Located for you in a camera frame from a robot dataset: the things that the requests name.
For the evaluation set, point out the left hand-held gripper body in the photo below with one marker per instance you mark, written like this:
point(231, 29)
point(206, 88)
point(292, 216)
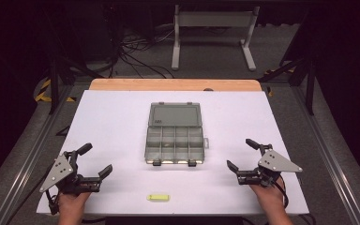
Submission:
point(59, 170)

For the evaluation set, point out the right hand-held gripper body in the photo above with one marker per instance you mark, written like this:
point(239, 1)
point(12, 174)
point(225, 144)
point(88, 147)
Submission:
point(275, 163)

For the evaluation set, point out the person's right hand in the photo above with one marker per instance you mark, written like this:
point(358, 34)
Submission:
point(272, 197)

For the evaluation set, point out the person's left hand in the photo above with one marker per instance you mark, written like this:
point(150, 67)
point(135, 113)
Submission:
point(71, 203)

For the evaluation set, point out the white table mat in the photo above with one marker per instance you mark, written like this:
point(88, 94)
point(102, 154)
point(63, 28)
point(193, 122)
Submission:
point(122, 125)

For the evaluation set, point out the small yellow-green flat bar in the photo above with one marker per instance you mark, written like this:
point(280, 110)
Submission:
point(158, 197)

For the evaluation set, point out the clear grey compartment box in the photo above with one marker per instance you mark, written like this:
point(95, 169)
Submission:
point(175, 137)

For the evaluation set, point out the yellow black floor tape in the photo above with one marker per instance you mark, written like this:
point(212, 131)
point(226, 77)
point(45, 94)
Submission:
point(45, 92)

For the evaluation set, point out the black metal stand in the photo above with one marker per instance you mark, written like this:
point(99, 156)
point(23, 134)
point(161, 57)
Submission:
point(306, 68)
point(54, 72)

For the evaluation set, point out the wooden table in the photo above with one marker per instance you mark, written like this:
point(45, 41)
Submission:
point(175, 84)

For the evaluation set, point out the white metal stand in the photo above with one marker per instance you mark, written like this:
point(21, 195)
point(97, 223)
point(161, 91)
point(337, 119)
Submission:
point(214, 19)

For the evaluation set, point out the aluminium frame rail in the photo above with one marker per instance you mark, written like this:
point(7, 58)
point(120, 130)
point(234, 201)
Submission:
point(28, 156)
point(334, 156)

